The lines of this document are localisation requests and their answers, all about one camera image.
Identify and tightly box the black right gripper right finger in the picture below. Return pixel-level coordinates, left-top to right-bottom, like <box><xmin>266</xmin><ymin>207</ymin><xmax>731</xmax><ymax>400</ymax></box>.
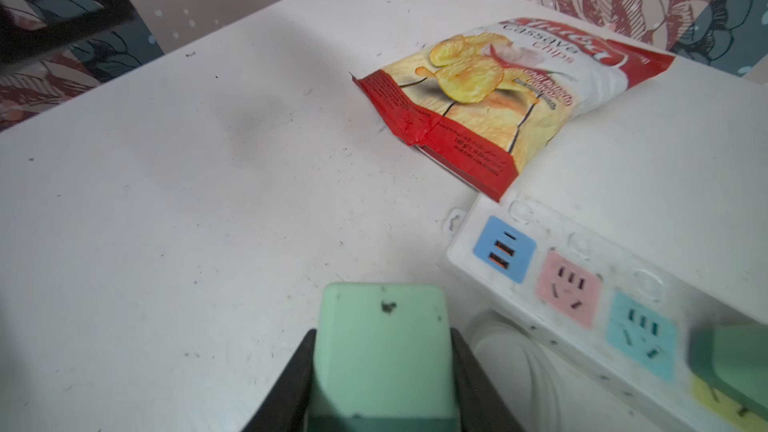
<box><xmin>450</xmin><ymin>328</ymin><xmax>524</xmax><ymax>432</ymax></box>

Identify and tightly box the green plug adapter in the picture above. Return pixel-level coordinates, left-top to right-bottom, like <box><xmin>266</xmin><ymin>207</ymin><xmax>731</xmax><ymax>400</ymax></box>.
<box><xmin>687</xmin><ymin>324</ymin><xmax>767</xmax><ymax>420</ymax></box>
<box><xmin>305</xmin><ymin>282</ymin><xmax>461</xmax><ymax>431</ymax></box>

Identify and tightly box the white coiled cable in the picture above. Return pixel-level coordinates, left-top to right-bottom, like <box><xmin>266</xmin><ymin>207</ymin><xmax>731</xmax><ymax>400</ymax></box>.
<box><xmin>464</xmin><ymin>310</ymin><xmax>565</xmax><ymax>432</ymax></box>

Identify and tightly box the red Chuba cassava chips bag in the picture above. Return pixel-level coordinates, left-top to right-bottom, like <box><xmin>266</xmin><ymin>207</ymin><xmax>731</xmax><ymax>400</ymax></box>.
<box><xmin>355</xmin><ymin>17</ymin><xmax>674</xmax><ymax>201</ymax></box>

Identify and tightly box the white long power strip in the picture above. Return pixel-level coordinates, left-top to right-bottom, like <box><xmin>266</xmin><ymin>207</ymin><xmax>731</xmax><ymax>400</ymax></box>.
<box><xmin>445</xmin><ymin>191</ymin><xmax>767</xmax><ymax>431</ymax></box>

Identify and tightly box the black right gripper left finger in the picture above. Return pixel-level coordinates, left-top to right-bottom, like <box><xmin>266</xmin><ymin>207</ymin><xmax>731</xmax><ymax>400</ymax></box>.
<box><xmin>242</xmin><ymin>329</ymin><xmax>317</xmax><ymax>432</ymax></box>

